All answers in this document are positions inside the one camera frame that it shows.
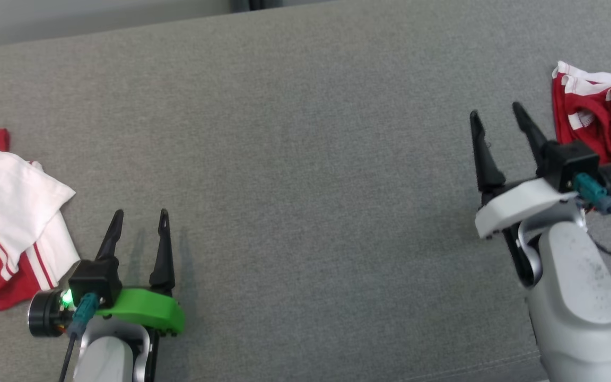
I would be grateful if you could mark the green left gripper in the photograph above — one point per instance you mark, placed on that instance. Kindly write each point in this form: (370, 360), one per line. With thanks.
(146, 307)

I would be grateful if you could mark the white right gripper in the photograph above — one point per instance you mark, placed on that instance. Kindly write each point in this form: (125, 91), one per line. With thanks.
(517, 204)

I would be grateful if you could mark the red shirt with white sleeves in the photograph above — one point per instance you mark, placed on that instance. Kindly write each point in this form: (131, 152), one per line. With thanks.
(14, 196)

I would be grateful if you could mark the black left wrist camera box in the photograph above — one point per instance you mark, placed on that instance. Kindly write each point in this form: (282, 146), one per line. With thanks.
(96, 278)

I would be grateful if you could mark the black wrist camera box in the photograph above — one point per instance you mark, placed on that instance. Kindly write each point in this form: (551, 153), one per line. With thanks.
(570, 162)
(96, 278)

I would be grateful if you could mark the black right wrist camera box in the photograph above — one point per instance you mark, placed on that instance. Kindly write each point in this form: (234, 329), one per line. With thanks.
(570, 162)

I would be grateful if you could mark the grey metal post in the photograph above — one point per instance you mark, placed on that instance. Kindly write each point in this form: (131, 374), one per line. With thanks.
(260, 4)

